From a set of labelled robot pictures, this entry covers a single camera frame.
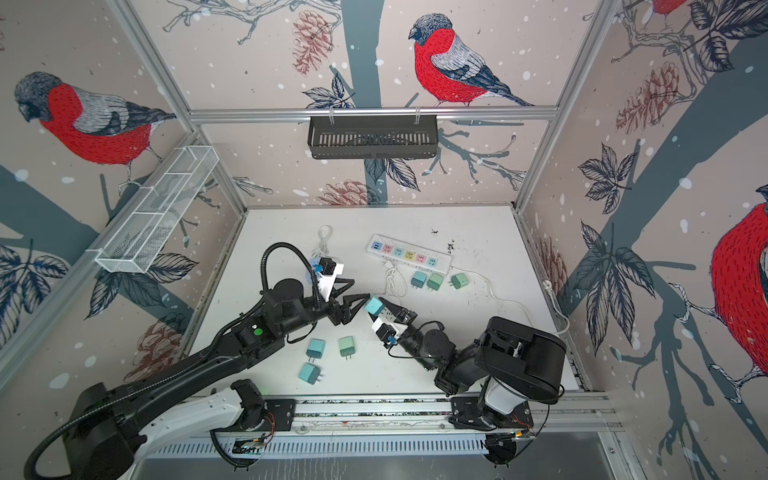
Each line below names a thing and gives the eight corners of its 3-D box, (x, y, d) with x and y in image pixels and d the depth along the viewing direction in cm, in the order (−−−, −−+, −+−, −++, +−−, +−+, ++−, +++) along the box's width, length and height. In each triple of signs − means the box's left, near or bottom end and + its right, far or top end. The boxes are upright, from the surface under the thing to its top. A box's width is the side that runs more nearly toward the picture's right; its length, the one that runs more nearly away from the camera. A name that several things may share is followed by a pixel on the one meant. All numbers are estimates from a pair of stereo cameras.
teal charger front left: (306, 362, 84) (305, 359, 82) (310, 341, 88) (309, 338, 86) (321, 362, 84) (320, 359, 82) (325, 341, 88) (323, 338, 86)
